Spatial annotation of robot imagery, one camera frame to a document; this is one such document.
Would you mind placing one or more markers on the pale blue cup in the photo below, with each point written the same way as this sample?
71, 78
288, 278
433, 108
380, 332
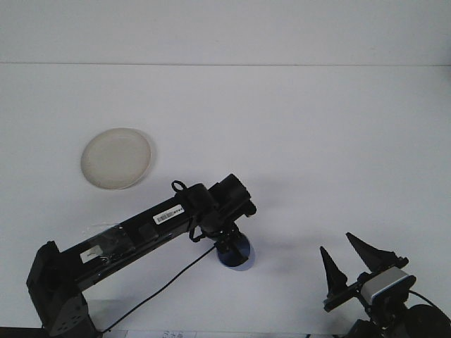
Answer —
234, 262

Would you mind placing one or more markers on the pale round plate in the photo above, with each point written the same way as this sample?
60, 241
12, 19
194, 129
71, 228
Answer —
116, 158

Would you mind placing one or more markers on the grey camera box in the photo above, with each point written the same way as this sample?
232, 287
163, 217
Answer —
385, 285

